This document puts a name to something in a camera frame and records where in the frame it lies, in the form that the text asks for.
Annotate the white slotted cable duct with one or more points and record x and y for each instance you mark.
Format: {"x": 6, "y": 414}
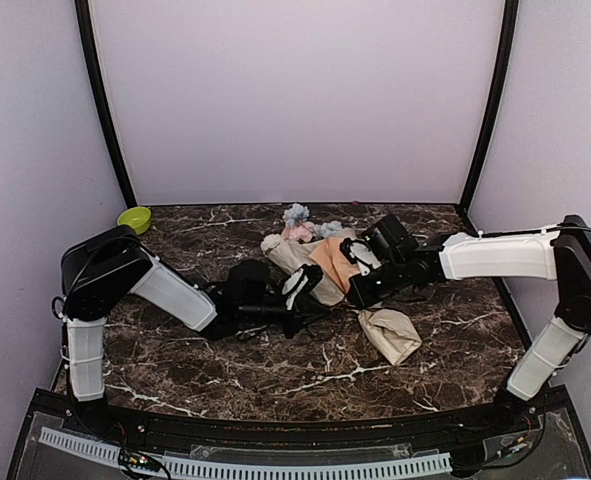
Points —
{"x": 220, "y": 463}

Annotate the peach wrapping paper sheet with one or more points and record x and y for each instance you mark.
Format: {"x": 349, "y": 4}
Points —
{"x": 391, "y": 332}

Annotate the right black frame post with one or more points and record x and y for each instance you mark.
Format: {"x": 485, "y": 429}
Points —
{"x": 491, "y": 111}

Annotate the left black frame post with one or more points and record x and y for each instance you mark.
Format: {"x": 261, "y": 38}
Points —
{"x": 101, "y": 101}

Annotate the black frame post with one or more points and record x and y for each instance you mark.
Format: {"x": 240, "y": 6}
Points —
{"x": 101, "y": 101}
{"x": 491, "y": 111}

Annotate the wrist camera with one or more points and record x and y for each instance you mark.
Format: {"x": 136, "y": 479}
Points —
{"x": 302, "y": 281}
{"x": 358, "y": 253}

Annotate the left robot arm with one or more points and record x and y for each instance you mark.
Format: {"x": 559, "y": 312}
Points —
{"x": 99, "y": 273}

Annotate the small circuit board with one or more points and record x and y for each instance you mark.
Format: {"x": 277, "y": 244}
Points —
{"x": 131, "y": 459}

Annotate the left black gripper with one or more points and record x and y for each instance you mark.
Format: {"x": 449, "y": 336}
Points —
{"x": 303, "y": 314}

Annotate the pink fake flower stem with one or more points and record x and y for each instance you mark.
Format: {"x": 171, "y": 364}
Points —
{"x": 302, "y": 232}

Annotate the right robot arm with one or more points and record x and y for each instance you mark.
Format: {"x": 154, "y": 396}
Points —
{"x": 545, "y": 270}

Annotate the black twine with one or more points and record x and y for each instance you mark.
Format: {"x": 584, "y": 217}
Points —
{"x": 322, "y": 317}

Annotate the blue fake flower bunch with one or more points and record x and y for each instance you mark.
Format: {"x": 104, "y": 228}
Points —
{"x": 297, "y": 213}

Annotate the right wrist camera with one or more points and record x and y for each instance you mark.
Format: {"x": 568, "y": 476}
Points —
{"x": 358, "y": 253}

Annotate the green plastic bowl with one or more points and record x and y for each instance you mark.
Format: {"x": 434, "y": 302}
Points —
{"x": 137, "y": 218}

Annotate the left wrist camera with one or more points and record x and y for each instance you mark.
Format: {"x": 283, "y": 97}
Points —
{"x": 302, "y": 281}

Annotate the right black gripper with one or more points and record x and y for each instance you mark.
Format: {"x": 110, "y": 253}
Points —
{"x": 364, "y": 298}

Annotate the white fake flower stem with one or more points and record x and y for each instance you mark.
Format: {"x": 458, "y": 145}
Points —
{"x": 270, "y": 242}

